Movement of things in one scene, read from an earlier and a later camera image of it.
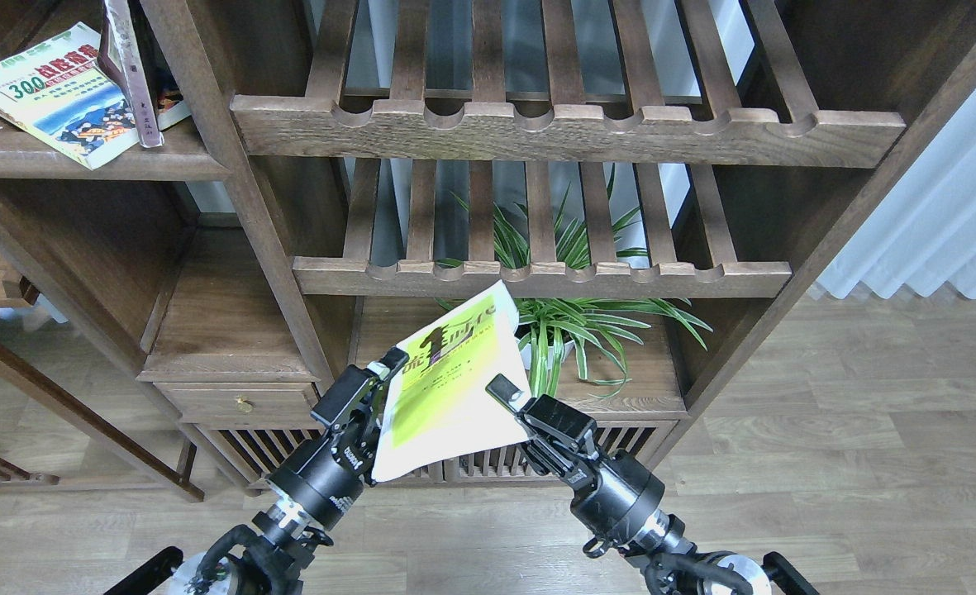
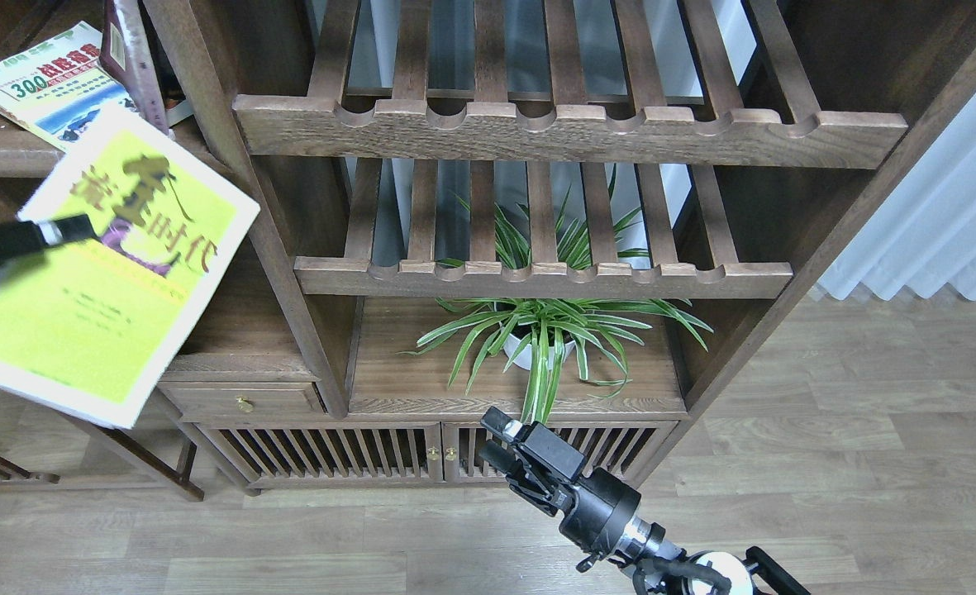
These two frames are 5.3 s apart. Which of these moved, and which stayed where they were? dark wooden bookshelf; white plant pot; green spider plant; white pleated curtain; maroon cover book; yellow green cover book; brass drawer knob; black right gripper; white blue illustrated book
Moved: yellow green cover book; black right gripper; maroon cover book
Stayed: white pleated curtain; white plant pot; dark wooden bookshelf; brass drawer knob; white blue illustrated book; green spider plant
